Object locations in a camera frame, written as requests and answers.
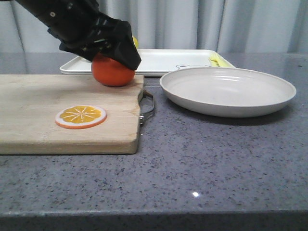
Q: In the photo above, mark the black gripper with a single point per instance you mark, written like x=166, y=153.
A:
x=74, y=21

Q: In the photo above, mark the orange mandarin fruit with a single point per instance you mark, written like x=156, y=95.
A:
x=110, y=72

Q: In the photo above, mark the beige round plate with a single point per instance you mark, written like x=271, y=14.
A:
x=227, y=92

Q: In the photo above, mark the white bear-print tray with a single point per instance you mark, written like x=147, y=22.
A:
x=157, y=62

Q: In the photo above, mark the yellow lemon right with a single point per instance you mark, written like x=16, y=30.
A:
x=135, y=41

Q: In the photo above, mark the orange slice coaster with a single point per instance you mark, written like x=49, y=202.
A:
x=80, y=117

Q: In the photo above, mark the wooden cutting board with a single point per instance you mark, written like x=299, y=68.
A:
x=29, y=104

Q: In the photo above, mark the pale yellow plastic fork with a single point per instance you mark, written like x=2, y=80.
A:
x=213, y=59

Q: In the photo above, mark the pale yellow plastic knife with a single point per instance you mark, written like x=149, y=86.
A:
x=223, y=62

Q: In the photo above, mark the grey curtain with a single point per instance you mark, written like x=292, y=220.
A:
x=224, y=26

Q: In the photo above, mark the metal cutting board handle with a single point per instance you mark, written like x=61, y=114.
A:
x=147, y=106

